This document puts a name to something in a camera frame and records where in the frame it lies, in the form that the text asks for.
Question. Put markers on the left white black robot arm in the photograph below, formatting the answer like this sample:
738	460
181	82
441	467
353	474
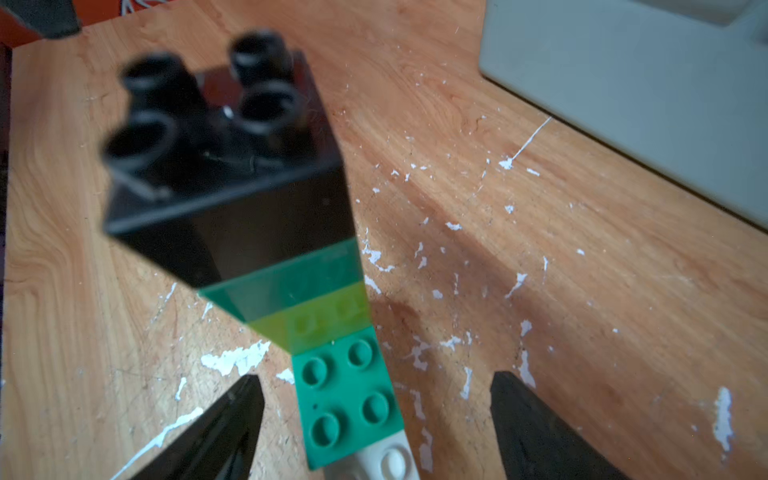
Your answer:
51	19

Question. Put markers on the white lego brick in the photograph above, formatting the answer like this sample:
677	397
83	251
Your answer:
388	459

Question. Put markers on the grey plastic storage box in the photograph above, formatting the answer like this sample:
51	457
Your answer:
681	86

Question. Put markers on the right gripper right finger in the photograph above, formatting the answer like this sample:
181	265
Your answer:
535	443

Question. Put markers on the lime green lego brick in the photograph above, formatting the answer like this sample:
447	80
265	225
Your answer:
316	322

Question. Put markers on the dark green long lego brick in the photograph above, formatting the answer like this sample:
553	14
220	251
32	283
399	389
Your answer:
346	399

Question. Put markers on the black lego brick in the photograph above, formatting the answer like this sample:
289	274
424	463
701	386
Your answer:
228	171

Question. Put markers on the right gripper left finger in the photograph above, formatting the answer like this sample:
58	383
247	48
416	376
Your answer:
220	443

